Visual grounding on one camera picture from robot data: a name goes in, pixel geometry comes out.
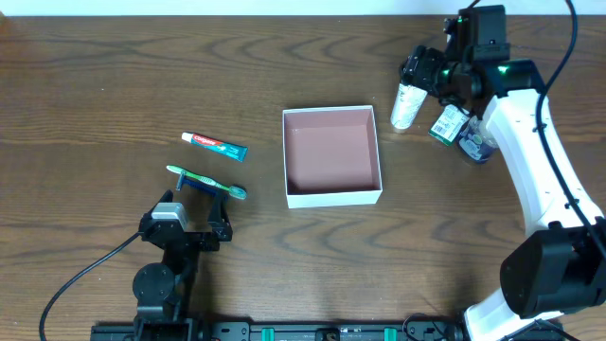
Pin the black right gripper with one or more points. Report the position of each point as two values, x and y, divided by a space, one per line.
421 66

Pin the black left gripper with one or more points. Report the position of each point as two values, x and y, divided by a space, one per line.
195 238

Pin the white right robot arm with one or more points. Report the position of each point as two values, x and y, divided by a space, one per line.
560 267

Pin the white box pink interior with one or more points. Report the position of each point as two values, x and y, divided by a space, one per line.
331 157

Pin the blue razor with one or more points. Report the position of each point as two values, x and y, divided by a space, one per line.
187 181

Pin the Colgate toothpaste tube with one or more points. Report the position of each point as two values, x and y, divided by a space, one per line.
233 151

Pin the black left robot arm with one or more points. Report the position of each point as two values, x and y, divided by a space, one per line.
163 288

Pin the green white soap box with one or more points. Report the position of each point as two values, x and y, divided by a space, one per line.
449 124

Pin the green toothbrush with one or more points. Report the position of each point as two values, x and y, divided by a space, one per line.
234 191

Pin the white shampoo tube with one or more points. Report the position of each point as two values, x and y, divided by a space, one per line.
408 101

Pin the blue pump soap bottle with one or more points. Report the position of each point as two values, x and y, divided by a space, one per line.
476 141

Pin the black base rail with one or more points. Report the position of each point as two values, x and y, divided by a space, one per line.
421 328

